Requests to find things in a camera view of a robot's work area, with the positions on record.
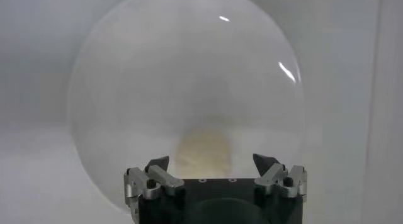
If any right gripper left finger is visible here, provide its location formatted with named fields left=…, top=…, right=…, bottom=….
left=123, top=155, right=186, bottom=213

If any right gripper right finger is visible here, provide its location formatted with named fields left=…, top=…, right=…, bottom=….
left=253, top=153, right=308, bottom=203

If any white steamed baozi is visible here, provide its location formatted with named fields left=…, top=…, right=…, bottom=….
left=172, top=129, right=236, bottom=179

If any white round plate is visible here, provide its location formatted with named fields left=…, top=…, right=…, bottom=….
left=66, top=0, right=305, bottom=213

